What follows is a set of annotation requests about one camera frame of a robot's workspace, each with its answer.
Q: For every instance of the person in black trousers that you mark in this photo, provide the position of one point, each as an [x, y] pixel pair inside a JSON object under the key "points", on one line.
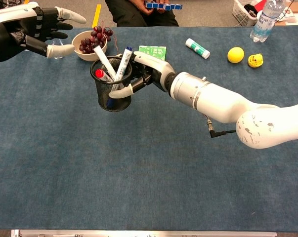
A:
{"points": [[129, 14]]}

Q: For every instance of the white green glue stick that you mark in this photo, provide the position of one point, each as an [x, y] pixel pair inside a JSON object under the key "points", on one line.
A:
{"points": [[197, 48]]}

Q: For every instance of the dark red grape bunch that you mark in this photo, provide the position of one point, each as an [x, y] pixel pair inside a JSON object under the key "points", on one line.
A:
{"points": [[94, 42]]}

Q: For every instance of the small yellow toy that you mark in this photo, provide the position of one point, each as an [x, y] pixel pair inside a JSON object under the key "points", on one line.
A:
{"points": [[255, 61]]}

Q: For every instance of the black cup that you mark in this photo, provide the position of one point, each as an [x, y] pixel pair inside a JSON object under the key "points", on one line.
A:
{"points": [[114, 98]]}

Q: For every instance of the blue table cloth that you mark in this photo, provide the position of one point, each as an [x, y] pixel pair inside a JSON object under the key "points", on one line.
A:
{"points": [[148, 172]]}

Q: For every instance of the blue labelled water bottle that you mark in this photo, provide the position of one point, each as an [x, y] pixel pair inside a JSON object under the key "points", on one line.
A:
{"points": [[263, 24]]}

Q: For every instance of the yellow ruler strip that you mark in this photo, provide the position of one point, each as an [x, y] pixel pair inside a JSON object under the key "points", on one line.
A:
{"points": [[97, 14]]}

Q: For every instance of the white plastic basket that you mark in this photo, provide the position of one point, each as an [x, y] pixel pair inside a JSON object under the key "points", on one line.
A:
{"points": [[241, 14]]}

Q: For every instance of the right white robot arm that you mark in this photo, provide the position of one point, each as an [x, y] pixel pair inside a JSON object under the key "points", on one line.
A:
{"points": [[237, 108]]}

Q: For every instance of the red capped white marker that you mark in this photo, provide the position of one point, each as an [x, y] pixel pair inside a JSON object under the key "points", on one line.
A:
{"points": [[101, 74]]}

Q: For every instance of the black capped white marker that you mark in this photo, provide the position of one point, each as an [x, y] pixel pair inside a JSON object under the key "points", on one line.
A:
{"points": [[104, 61]]}

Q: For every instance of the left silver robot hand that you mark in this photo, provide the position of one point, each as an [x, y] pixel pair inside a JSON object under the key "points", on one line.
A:
{"points": [[20, 32]]}

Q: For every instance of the blue white folding toy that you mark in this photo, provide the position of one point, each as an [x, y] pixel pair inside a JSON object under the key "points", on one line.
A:
{"points": [[163, 6]]}

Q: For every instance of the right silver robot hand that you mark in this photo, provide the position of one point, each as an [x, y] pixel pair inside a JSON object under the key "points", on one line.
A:
{"points": [[153, 69]]}

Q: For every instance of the aluminium rail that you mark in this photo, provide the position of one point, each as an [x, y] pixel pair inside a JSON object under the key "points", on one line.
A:
{"points": [[139, 233]]}

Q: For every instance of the yellow ball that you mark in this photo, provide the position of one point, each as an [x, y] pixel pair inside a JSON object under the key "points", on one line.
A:
{"points": [[235, 54]]}

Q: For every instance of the green paper packet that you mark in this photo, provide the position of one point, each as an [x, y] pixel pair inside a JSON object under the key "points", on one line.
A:
{"points": [[155, 51]]}

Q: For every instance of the blue capped white marker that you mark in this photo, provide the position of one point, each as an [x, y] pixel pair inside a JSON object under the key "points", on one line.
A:
{"points": [[122, 64]]}

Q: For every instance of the beige bowl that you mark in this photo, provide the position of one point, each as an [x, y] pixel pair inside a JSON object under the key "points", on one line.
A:
{"points": [[87, 55]]}

